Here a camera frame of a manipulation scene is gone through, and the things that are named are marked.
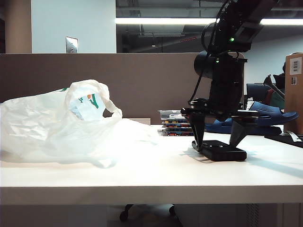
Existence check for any white plastic shopping bag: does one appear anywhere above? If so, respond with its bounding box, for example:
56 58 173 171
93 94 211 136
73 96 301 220
0 79 159 169

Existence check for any metal wall switch plate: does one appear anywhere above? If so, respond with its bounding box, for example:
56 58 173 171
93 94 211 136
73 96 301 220
65 36 79 54

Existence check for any person in green shirt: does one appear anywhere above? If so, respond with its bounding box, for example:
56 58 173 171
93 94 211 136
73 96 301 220
265 62 286 111

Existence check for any clear plastic flat box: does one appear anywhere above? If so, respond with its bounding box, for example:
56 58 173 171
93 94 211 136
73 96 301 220
157 109 190 122

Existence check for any beige flat box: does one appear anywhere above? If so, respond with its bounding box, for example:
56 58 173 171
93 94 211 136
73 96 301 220
131 117 152 126

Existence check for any brown cardboard box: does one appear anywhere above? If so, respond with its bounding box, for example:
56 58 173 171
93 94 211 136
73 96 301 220
284 52 303 134

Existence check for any black flat mat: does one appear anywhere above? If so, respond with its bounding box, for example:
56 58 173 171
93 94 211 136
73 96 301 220
264 132 303 149

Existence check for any long ceiling light strip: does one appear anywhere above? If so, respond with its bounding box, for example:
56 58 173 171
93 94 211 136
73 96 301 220
115 18 303 26

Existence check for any blue slipper with slots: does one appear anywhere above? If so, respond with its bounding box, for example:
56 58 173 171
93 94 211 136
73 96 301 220
205 117 282 136
247 102 299 129

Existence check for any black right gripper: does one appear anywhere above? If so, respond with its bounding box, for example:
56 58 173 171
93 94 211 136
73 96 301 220
181 81 260 148

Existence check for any brown desk partition panel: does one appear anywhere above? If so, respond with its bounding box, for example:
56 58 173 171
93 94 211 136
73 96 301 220
0 52 245 126

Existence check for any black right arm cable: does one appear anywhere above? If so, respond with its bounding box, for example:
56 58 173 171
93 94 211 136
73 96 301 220
188 0 229 105

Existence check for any dark computer monitor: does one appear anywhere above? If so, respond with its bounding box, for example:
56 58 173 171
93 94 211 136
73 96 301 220
246 83 272 103

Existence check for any black power bank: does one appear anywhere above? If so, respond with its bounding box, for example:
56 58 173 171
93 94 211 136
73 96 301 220
191 140 247 162

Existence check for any colourful flat card pack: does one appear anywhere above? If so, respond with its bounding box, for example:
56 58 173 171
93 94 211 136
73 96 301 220
160 132 195 138
162 120 193 125
162 124 194 130
161 128 194 133

